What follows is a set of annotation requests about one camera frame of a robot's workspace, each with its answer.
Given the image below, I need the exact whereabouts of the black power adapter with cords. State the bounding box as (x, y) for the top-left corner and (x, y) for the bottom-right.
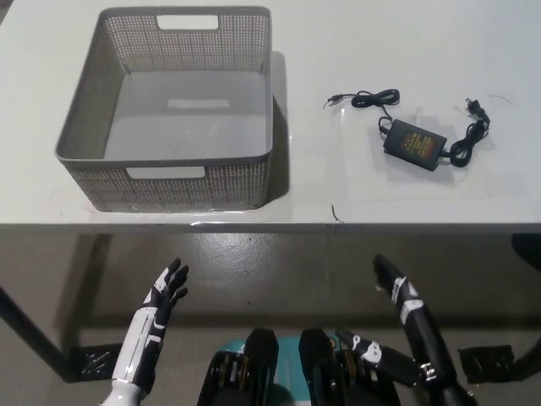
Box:
(324, 88), (491, 173)

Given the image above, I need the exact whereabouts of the dark rounded object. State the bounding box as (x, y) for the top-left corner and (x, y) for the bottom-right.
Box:
(511, 233), (541, 272)

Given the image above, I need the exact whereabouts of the black table leg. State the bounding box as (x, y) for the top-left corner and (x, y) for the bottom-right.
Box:
(0, 286), (84, 384)

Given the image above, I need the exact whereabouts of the black and teal robot torso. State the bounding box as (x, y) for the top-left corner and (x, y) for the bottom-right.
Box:
(197, 327), (401, 406)

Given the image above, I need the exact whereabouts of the gray perforated plastic basket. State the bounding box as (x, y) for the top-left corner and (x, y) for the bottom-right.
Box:
(53, 5), (274, 213)

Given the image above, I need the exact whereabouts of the black right hand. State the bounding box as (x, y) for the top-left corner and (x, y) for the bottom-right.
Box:
(336, 252), (456, 381)

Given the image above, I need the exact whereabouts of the white and black left hand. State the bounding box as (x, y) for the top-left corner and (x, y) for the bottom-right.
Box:
(110, 256), (190, 387)

